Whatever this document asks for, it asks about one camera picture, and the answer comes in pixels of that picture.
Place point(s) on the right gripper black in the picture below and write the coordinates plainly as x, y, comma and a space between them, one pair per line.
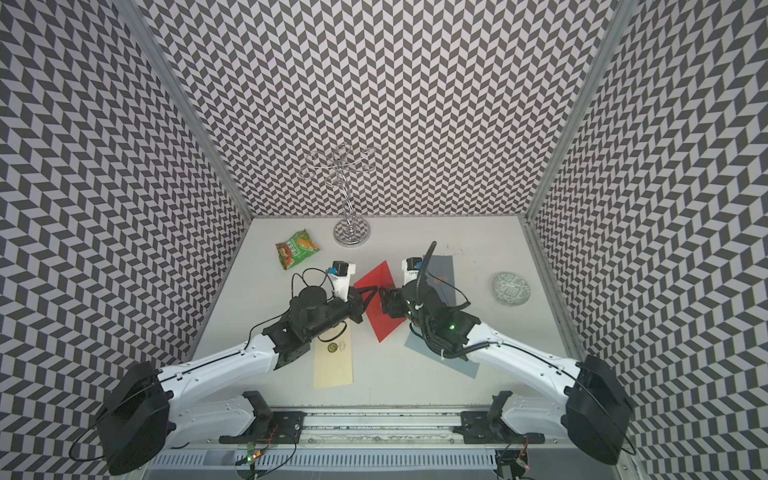
394, 301

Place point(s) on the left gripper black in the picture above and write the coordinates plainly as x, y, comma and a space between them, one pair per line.
354, 306

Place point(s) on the red envelope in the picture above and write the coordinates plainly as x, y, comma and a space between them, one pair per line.
382, 323

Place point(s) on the dark grey envelope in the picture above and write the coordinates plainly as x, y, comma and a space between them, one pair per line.
440, 276

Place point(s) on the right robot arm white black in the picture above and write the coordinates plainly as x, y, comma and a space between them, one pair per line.
586, 400

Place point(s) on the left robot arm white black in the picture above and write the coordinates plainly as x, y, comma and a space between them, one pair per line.
152, 410

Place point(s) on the cream yellow envelope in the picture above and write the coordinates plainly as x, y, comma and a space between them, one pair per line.
333, 362

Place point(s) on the light blue envelope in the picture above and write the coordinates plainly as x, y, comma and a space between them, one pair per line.
465, 367

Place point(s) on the green snack bag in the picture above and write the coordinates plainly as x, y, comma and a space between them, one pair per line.
296, 249

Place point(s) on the patterned ceramic bowl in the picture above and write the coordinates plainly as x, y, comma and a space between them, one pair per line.
510, 289

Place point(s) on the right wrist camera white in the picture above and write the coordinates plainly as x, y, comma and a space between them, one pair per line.
410, 268

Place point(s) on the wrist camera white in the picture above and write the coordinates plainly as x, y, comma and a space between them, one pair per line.
410, 268
340, 273

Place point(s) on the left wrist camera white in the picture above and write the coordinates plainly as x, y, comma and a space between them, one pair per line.
340, 273

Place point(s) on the aluminium front rail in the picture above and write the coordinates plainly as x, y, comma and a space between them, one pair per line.
420, 425

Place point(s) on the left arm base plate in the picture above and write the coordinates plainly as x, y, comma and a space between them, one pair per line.
267, 425

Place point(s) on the chrome wire stand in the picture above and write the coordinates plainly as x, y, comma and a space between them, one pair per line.
336, 166

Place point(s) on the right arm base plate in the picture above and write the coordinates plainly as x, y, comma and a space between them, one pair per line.
487, 427

